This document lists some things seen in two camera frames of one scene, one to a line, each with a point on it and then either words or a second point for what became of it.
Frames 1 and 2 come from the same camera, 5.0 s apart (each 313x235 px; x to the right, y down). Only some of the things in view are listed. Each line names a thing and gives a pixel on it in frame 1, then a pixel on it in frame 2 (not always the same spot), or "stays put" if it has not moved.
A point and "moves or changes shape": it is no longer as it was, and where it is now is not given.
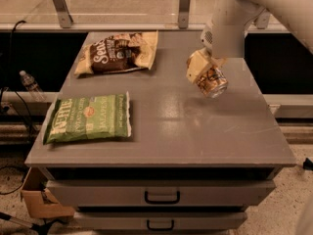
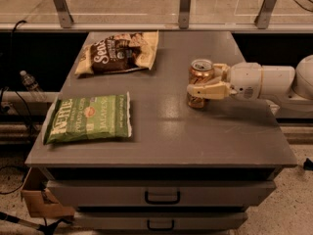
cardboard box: x=39 y=201 stays put
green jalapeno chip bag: x=97 y=117 stays put
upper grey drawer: x=158 y=193 stays put
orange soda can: x=213 y=81 moves or changes shape
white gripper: x=212 y=43 -> x=245 y=78
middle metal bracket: x=184 y=7 stays put
